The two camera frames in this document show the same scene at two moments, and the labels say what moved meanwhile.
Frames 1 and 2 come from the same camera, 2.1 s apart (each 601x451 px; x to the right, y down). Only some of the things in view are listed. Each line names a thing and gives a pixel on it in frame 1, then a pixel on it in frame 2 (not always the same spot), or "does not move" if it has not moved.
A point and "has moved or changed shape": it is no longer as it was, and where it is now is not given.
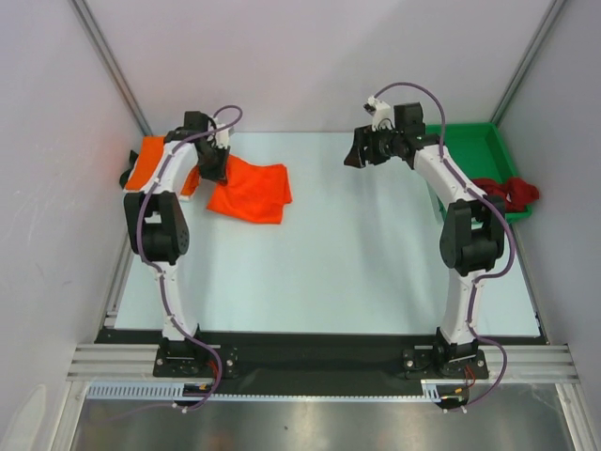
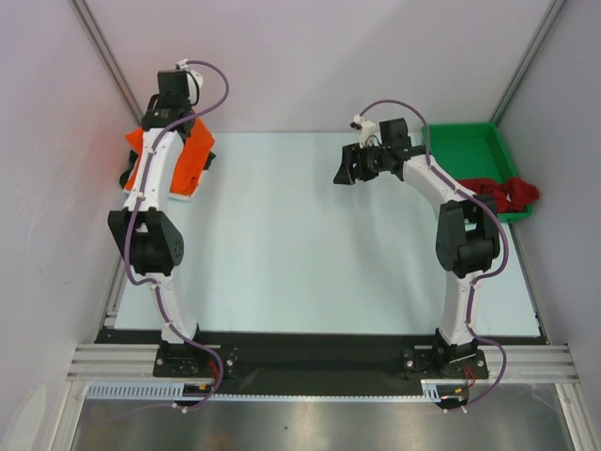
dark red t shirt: (516, 193) does not move
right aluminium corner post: (530, 60) does not move
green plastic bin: (480, 149) does not move
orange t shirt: (254, 192) has moved or changed shape
